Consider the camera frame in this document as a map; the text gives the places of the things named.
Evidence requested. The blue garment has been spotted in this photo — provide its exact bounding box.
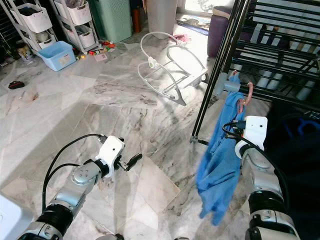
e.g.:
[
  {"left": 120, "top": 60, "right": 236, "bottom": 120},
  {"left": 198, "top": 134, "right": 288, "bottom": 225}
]
[{"left": 196, "top": 76, "right": 246, "bottom": 227}]

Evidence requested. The pink plastic hanger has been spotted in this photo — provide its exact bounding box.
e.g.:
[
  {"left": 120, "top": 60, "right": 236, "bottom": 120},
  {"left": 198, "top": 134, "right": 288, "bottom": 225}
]
[{"left": 232, "top": 71, "right": 254, "bottom": 115}]

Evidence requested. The black metal drying rack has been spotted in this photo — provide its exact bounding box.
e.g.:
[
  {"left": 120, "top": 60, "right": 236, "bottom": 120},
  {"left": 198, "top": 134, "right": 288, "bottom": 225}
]
[{"left": 190, "top": 0, "right": 320, "bottom": 146}]

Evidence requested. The small black floor object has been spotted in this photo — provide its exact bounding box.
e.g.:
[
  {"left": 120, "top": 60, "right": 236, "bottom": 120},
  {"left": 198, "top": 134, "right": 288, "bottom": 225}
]
[{"left": 7, "top": 81, "right": 26, "bottom": 90}]

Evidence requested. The purple upholstered seat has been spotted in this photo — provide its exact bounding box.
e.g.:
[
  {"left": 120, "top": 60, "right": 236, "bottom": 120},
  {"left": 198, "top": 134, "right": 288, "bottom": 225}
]
[{"left": 206, "top": 5, "right": 233, "bottom": 58}]

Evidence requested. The blue patterned doormat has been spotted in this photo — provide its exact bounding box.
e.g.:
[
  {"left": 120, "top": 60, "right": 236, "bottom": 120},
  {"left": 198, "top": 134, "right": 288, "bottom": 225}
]
[{"left": 177, "top": 15, "right": 211, "bottom": 36}]

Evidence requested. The light blue plastic bin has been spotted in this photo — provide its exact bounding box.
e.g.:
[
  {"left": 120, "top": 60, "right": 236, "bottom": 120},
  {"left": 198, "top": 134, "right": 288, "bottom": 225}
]
[{"left": 37, "top": 41, "right": 76, "bottom": 72}]

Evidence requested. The green plastic cabinet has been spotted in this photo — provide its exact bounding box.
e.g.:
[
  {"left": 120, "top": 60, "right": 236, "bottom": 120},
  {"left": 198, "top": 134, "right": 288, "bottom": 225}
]
[{"left": 87, "top": 0, "right": 133, "bottom": 43}]

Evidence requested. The grey round bin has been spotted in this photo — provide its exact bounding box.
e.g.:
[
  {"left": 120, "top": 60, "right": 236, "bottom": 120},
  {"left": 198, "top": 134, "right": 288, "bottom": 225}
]
[{"left": 145, "top": 0, "right": 178, "bottom": 36}]

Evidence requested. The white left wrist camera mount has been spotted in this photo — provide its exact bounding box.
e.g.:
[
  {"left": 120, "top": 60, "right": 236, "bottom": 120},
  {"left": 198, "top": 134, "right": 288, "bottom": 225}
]
[{"left": 96, "top": 135, "right": 126, "bottom": 173}]

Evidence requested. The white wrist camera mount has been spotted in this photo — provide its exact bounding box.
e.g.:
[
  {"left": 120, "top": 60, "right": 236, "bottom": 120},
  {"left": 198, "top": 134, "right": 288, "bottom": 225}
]
[
  {"left": 96, "top": 135, "right": 126, "bottom": 173},
  {"left": 234, "top": 116, "right": 269, "bottom": 160}
]

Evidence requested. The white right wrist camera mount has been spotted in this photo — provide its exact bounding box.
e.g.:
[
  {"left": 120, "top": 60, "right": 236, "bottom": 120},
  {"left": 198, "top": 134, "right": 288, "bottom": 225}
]
[{"left": 234, "top": 116, "right": 269, "bottom": 160}]

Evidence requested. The white baby bouncer frame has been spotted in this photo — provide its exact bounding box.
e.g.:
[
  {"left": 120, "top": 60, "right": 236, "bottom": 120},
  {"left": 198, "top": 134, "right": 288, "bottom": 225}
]
[{"left": 137, "top": 31, "right": 211, "bottom": 107}]

